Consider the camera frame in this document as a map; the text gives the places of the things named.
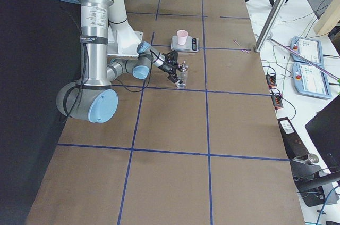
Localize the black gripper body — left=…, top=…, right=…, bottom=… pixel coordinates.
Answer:
left=160, top=60, right=177, bottom=76

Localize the upper teach pendant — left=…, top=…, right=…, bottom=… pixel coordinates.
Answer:
left=291, top=36, right=324, bottom=66

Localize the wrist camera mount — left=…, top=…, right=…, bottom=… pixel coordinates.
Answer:
left=164, top=51, right=178, bottom=64

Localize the lower teach pendant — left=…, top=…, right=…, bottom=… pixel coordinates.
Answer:
left=292, top=62, right=332, bottom=99

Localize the silver digital kitchen scale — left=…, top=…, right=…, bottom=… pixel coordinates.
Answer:
left=170, top=35, right=200, bottom=53

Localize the pink paper cup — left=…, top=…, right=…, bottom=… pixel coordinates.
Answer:
left=176, top=29, right=188, bottom=46

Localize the orange terminal block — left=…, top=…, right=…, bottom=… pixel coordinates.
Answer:
left=266, top=74, right=277, bottom=88
left=271, top=95, right=283, bottom=110

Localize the teach pendant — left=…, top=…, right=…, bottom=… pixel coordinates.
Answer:
left=291, top=36, right=324, bottom=66
left=292, top=62, right=332, bottom=99

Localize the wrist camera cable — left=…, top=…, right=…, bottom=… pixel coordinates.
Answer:
left=111, top=49, right=163, bottom=93

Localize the white camera mast base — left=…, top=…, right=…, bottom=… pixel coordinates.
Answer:
left=107, top=0, right=143, bottom=57

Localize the clear glass sauce bottle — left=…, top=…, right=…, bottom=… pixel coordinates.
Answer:
left=176, top=60, right=188, bottom=88

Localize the aluminium frame post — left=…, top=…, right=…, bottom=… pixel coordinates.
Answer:
left=254, top=0, right=286, bottom=52

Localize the black power box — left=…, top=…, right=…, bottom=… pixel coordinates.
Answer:
left=277, top=117, right=319, bottom=165

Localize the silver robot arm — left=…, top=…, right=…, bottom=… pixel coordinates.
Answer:
left=56, top=0, right=179, bottom=123

